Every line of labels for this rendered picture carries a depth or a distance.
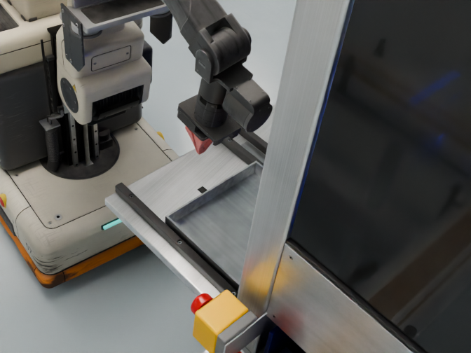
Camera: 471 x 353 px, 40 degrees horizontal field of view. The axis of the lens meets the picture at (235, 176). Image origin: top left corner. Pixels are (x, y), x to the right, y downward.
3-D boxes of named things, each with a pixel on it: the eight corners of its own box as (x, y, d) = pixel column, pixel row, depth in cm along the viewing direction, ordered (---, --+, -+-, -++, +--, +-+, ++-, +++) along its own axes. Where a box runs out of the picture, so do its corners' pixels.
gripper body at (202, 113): (214, 148, 109) (221, 119, 103) (175, 111, 113) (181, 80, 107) (240, 133, 113) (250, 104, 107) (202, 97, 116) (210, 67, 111)
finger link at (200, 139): (195, 168, 116) (204, 134, 109) (169, 143, 119) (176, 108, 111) (222, 153, 120) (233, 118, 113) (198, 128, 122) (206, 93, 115)
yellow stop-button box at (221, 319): (251, 340, 107) (258, 316, 102) (220, 365, 103) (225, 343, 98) (221, 309, 110) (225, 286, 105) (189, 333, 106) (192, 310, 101)
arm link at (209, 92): (223, 49, 105) (198, 61, 102) (252, 75, 103) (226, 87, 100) (216, 80, 110) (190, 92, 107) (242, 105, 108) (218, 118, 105)
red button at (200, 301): (219, 314, 108) (222, 301, 105) (202, 328, 106) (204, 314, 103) (205, 299, 109) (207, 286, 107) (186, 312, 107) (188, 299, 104)
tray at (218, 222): (371, 266, 130) (376, 256, 128) (284, 340, 116) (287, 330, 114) (254, 171, 146) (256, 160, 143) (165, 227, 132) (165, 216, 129)
